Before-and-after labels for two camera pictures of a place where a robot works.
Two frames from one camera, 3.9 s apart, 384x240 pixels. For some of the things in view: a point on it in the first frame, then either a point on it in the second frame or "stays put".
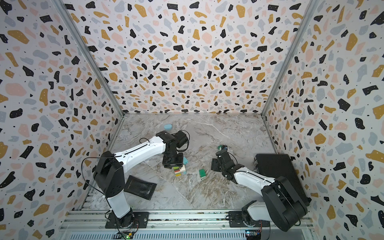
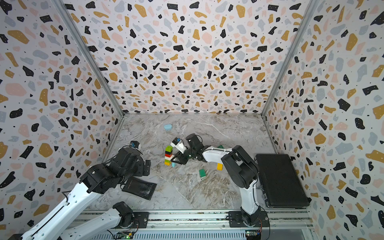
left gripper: (170, 165) -> (142, 171)
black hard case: (281, 165) stays put
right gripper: (214, 162) -> (179, 157)
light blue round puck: (168, 127) stays put
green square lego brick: (202, 173) stays put
